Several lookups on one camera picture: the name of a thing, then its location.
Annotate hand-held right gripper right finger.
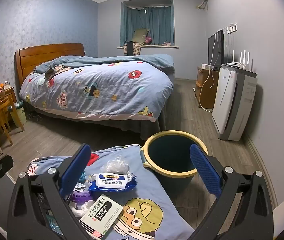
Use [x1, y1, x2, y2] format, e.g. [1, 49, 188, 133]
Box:
[189, 144, 274, 240]

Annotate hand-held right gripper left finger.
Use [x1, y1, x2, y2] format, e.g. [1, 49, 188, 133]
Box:
[7, 144, 92, 240]

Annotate blue wet wipes packet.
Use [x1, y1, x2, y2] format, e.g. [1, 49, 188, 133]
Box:
[88, 171, 137, 199]

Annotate blue bin with yellow rim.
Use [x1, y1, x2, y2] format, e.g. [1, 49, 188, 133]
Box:
[140, 130, 209, 199]

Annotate white tissue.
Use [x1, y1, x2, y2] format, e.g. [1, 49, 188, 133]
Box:
[69, 200, 92, 217]

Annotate clear plastic bag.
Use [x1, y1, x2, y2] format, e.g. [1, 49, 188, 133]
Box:
[105, 155, 132, 175]

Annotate white and green medicine box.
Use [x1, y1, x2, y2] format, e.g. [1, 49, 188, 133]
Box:
[79, 194, 124, 240]

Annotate silver foil wrapper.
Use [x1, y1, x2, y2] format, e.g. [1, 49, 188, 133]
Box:
[75, 181, 87, 193]

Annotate purple packet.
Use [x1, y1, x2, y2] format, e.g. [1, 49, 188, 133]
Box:
[70, 189, 93, 204]

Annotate wooden stool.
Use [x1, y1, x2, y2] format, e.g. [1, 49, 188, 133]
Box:
[0, 97, 25, 145]

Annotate small green and white bin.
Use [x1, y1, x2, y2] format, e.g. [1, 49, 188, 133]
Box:
[8, 100, 27, 127]

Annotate wooden nightstand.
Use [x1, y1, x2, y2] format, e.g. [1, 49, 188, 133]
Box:
[0, 87, 17, 107]

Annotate blue cartoon printed cloth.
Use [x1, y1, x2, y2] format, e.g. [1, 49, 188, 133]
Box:
[27, 144, 195, 240]

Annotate white air purifier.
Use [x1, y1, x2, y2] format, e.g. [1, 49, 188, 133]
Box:
[212, 65, 258, 141]

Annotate wooden television cabinet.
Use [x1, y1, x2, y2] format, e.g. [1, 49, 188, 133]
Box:
[195, 66, 220, 110]

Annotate blue cartoon printed duvet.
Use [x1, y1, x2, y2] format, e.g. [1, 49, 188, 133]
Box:
[19, 54, 175, 123]

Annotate small dark cloth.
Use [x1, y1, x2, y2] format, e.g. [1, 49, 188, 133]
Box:
[44, 67, 56, 80]

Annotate checked pillow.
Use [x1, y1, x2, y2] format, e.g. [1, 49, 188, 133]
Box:
[54, 65, 71, 75]

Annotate white router with antennas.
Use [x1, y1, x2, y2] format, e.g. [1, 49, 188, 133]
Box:
[221, 50, 254, 72]

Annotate wooden bed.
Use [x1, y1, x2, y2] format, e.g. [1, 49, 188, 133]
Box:
[14, 43, 175, 140]

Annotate black television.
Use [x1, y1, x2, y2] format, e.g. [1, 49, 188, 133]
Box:
[208, 29, 224, 70]

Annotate checked blanket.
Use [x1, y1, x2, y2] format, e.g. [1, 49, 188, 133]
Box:
[123, 42, 143, 55]

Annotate olive cushion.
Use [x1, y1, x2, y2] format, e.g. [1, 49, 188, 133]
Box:
[132, 29, 149, 43]

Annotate blue curtains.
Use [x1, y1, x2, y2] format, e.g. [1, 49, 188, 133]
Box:
[120, 0, 175, 47]

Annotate white cable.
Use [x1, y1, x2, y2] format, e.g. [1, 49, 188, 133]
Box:
[198, 31, 219, 110]

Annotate wall socket with chargers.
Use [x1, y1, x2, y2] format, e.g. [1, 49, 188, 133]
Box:
[223, 23, 238, 34]

